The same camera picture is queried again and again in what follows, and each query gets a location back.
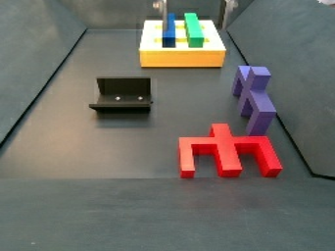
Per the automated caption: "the red m-shaped block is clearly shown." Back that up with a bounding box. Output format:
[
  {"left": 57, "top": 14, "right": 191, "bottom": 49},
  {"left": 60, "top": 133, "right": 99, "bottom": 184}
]
[{"left": 177, "top": 124, "right": 283, "bottom": 178}]

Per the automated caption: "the green bar block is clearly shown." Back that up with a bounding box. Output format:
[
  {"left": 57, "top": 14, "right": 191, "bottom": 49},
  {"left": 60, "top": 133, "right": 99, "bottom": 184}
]
[{"left": 184, "top": 13, "right": 204, "bottom": 48}]

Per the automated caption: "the purple m-shaped block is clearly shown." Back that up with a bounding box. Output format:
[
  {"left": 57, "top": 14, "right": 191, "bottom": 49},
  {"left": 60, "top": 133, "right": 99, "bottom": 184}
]
[{"left": 232, "top": 66, "right": 276, "bottom": 135}]

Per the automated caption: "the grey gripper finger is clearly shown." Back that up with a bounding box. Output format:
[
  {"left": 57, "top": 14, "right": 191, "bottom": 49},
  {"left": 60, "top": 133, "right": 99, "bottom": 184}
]
[
  {"left": 153, "top": 0, "right": 168, "bottom": 22},
  {"left": 223, "top": 0, "right": 237, "bottom": 28}
]

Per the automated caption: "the yellow slotted board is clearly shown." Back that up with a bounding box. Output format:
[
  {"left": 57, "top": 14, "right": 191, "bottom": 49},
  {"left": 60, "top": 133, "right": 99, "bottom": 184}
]
[{"left": 139, "top": 20, "right": 227, "bottom": 68}]

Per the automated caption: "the blue bar block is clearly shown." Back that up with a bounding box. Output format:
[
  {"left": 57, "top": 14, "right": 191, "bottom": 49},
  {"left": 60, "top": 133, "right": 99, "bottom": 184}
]
[{"left": 163, "top": 13, "right": 175, "bottom": 48}]

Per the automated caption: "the black angle bracket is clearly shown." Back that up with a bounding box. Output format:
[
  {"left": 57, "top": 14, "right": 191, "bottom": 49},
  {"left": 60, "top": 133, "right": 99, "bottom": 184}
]
[{"left": 89, "top": 76, "right": 152, "bottom": 112}]

